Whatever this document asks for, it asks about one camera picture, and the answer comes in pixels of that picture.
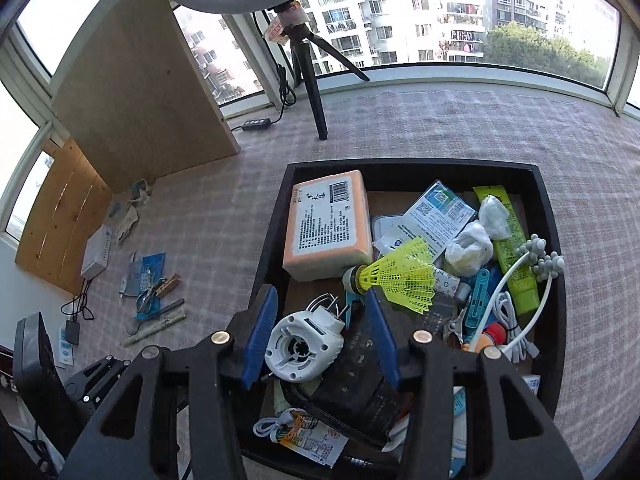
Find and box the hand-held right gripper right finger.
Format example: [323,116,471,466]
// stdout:
[364,287,583,480]

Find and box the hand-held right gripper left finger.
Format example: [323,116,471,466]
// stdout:
[59,284,279,480]

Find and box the black packet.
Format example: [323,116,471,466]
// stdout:
[280,290,401,448]

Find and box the yellow shuttlecock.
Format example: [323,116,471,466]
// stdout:
[342,236,437,313]

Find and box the patterned white stick pack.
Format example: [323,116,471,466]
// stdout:
[432,267,471,303]

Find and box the short white USB cable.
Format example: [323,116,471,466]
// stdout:
[252,407,296,443]

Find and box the black storage tray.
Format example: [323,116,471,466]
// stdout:
[235,160,568,480]

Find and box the large teal clothespin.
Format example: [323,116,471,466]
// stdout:
[462,267,491,341]

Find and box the cartoon doll keychain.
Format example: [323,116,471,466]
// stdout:
[462,322,508,356]

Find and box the white creamer sachet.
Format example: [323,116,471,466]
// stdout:
[279,410,348,468]

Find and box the white knotted plastic bag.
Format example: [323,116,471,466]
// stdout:
[444,220,493,277]

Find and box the green tube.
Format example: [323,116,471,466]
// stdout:
[472,185,541,316]

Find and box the clear plastic bag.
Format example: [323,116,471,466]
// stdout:
[478,195,512,241]

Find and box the grey ball massage stick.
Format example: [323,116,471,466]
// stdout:
[467,234,566,348]

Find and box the checkered cloth desktop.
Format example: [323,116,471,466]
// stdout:
[75,82,640,480]

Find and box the white power strip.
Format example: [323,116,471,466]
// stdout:
[57,327,76,368]

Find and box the white round plastic gadget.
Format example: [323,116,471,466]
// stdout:
[264,309,346,383]

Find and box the cream wrapped stick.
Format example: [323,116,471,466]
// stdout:
[124,310,187,347]

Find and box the wooden clothespin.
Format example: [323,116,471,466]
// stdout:
[150,273,181,298]

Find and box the orange packaged block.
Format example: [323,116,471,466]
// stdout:
[282,169,375,282]

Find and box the white box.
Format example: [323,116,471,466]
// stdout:
[81,225,115,278]

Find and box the grey packet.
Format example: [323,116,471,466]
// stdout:
[122,260,146,296]

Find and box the white blue packet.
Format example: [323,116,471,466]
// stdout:
[402,180,478,261]

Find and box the wooden board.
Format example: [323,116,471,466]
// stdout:
[15,137,113,296]

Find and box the cream paper packet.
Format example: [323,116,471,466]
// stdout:
[117,205,141,241]

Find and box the black tripod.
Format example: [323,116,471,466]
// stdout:
[265,2,371,141]

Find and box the brown cardboard board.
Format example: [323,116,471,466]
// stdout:
[50,0,241,193]

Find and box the black power cable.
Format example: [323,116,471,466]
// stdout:
[222,10,301,131]

